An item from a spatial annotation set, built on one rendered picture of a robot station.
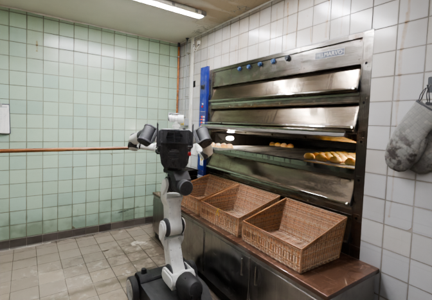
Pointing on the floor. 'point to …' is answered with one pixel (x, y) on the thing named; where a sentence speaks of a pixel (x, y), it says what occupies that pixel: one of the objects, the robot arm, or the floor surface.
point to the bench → (263, 266)
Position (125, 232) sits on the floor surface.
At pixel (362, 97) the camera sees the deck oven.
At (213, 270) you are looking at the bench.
